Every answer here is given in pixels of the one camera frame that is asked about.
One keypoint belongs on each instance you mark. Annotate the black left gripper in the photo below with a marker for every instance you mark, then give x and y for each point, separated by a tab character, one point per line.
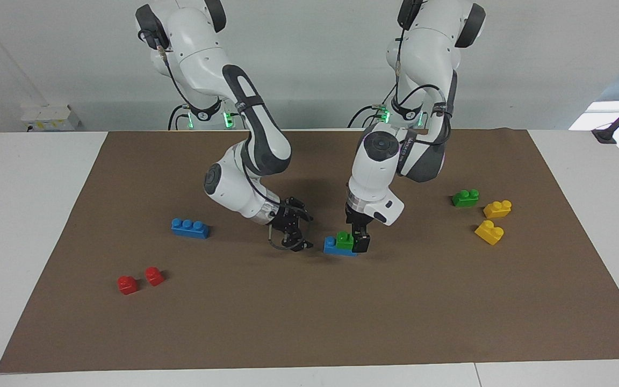
357	217

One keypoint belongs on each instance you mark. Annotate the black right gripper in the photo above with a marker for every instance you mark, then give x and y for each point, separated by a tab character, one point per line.
283	217

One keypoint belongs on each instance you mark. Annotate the green two-stud block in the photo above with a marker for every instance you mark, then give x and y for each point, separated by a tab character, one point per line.
344	241
465	198

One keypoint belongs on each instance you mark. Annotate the blue three-stud block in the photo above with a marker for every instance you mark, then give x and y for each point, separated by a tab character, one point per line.
332	247
190	228

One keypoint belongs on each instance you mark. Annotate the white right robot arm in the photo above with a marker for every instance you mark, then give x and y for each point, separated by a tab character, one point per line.
202	54

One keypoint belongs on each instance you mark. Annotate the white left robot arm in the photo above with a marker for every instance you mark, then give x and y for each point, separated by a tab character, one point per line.
374	177

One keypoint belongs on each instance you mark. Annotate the yellow two-stud block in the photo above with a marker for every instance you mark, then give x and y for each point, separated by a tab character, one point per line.
488	233
497	209

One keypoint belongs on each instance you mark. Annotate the red one-stud block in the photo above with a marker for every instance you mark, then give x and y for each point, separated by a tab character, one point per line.
154	276
127	285

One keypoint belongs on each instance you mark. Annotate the brown table mat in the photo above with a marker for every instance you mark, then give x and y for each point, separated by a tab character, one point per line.
309	322

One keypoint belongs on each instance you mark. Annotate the white wall socket box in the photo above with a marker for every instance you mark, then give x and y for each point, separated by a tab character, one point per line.
50	117

